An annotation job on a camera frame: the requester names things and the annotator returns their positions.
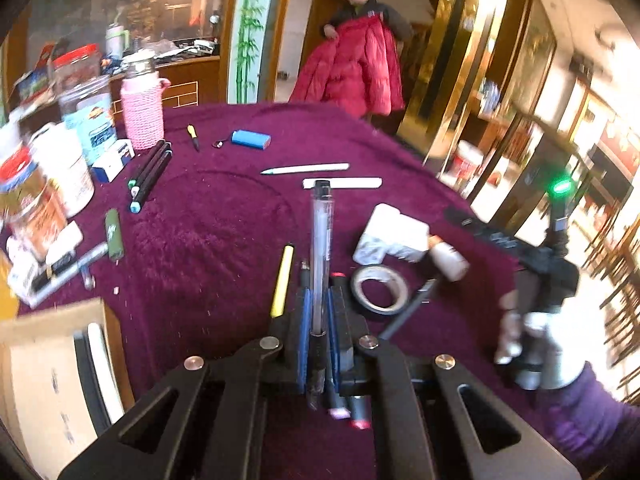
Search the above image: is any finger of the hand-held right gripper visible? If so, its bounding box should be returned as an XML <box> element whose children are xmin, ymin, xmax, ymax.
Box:
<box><xmin>444</xmin><ymin>206</ymin><xmax>538</xmax><ymax>267</ymax></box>

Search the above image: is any yellow pen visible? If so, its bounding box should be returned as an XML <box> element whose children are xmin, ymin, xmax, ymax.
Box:
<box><xmin>270</xmin><ymin>243</ymin><xmax>296</xmax><ymax>319</ymax></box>

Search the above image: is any orange-label jar with red lid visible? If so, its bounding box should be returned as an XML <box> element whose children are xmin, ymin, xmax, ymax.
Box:
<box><xmin>0</xmin><ymin>146</ymin><xmax>68</xmax><ymax>261</ymax></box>

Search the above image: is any white and blue small box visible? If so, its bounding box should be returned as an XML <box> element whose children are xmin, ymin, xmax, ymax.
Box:
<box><xmin>91</xmin><ymin>139</ymin><xmax>136</xmax><ymax>184</ymax></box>

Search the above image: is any pink knit-sleeved bottle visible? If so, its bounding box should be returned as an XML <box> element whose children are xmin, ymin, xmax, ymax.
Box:
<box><xmin>120</xmin><ymin>50</ymin><xmax>172</xmax><ymax>151</ymax></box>

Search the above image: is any white plastic jar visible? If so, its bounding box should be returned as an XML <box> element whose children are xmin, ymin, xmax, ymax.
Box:
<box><xmin>29</xmin><ymin>122</ymin><xmax>96</xmax><ymax>219</ymax></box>

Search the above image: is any white pen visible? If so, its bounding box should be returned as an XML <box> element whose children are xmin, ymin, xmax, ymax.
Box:
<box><xmin>260</xmin><ymin>162</ymin><xmax>351</xmax><ymax>176</ymax></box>

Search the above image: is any bamboo painted panel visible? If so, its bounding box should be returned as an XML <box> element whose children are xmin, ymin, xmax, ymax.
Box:
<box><xmin>227</xmin><ymin>0</ymin><xmax>281</xmax><ymax>106</ymax></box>

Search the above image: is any white and red bucket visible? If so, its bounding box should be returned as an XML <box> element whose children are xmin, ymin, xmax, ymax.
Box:
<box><xmin>446</xmin><ymin>140</ymin><xmax>485</xmax><ymax>187</ymax></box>

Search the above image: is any black marker with red end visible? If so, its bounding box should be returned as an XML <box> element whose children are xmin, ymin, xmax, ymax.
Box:
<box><xmin>350</xmin><ymin>394</ymin><xmax>374</xmax><ymax>431</ymax></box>

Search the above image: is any green marker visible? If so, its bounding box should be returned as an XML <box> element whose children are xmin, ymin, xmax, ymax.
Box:
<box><xmin>104</xmin><ymin>208</ymin><xmax>126</xmax><ymax>264</ymax></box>

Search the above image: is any blue lighter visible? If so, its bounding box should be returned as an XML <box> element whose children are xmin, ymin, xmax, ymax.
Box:
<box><xmin>230</xmin><ymin>129</ymin><xmax>272</xmax><ymax>151</ymax></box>

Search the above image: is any person's right forearm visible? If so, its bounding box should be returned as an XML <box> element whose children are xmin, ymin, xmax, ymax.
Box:
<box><xmin>537</xmin><ymin>361</ymin><xmax>640</xmax><ymax>467</ymax></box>

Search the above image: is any cardboard box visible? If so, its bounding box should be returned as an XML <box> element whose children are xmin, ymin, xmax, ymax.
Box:
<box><xmin>0</xmin><ymin>297</ymin><xmax>136</xmax><ymax>480</ymax></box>

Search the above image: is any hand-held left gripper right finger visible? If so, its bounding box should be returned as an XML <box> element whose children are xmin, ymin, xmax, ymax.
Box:
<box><xmin>326</xmin><ymin>276</ymin><xmax>582</xmax><ymax>480</ymax></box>

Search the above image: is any green and white kettle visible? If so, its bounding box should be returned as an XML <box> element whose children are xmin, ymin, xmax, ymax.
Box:
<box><xmin>105</xmin><ymin>22</ymin><xmax>131</xmax><ymax>60</ymax></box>

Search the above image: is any purple tablecloth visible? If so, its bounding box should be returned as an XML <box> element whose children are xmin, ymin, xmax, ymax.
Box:
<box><xmin>0</xmin><ymin>101</ymin><xmax>556</xmax><ymax>480</ymax></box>

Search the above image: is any wooden counter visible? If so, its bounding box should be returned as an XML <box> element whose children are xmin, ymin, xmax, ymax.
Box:
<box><xmin>107</xmin><ymin>55</ymin><xmax>222</xmax><ymax>111</ymax></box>

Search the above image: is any white pen cap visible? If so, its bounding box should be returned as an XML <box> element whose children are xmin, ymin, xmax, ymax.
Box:
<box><xmin>302</xmin><ymin>177</ymin><xmax>383</xmax><ymax>190</ymax></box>

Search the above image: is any person's right hand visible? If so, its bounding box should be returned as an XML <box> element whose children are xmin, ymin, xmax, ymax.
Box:
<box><xmin>494</xmin><ymin>292</ymin><xmax>587</xmax><ymax>392</ymax></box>

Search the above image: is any clear gel pen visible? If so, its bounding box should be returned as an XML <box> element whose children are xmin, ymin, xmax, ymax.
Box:
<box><xmin>306</xmin><ymin>180</ymin><xmax>335</xmax><ymax>411</ymax></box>

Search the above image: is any white charger adapter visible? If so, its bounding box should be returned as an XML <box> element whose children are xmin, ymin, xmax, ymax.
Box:
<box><xmin>352</xmin><ymin>203</ymin><xmax>431</xmax><ymax>264</ymax></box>

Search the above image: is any clear jar with blue label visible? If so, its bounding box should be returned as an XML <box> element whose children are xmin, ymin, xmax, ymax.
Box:
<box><xmin>58</xmin><ymin>76</ymin><xmax>118</xmax><ymax>167</ymax></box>

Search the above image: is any silver marker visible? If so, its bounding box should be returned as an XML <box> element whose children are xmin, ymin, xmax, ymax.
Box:
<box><xmin>27</xmin><ymin>241</ymin><xmax>110</xmax><ymax>310</ymax></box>

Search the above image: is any white glue bottle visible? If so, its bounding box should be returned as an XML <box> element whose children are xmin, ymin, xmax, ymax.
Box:
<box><xmin>428</xmin><ymin>235</ymin><xmax>471</xmax><ymax>282</ymax></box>

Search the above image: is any dark wooden chair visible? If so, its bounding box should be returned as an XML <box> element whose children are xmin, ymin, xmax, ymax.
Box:
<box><xmin>487</xmin><ymin>105</ymin><xmax>601</xmax><ymax>233</ymax></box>

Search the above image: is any clear jar with red lid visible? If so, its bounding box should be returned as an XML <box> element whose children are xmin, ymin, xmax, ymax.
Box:
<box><xmin>51</xmin><ymin>44</ymin><xmax>102</xmax><ymax>92</ymax></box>

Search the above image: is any black pen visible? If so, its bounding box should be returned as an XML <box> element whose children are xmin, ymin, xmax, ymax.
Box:
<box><xmin>377</xmin><ymin>279</ymin><xmax>441</xmax><ymax>342</ymax></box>

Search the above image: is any tape roll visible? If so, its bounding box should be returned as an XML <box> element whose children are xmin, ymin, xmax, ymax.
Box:
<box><xmin>349</xmin><ymin>264</ymin><xmax>412</xmax><ymax>316</ymax></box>

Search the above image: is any black marker with pink end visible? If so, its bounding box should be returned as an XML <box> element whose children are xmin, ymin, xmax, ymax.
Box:
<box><xmin>327</xmin><ymin>394</ymin><xmax>351</xmax><ymax>421</ymax></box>

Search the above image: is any black and white round plate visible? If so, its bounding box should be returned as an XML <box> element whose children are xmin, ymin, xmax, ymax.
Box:
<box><xmin>73</xmin><ymin>322</ymin><xmax>126</xmax><ymax>436</ymax></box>

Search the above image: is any red puffer jacket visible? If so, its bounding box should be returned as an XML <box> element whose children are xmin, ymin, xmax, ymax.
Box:
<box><xmin>288</xmin><ymin>15</ymin><xmax>406</xmax><ymax>121</ymax></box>

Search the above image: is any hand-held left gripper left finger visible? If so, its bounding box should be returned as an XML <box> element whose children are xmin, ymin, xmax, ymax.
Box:
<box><xmin>57</xmin><ymin>286</ymin><xmax>313</xmax><ymax>480</ymax></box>

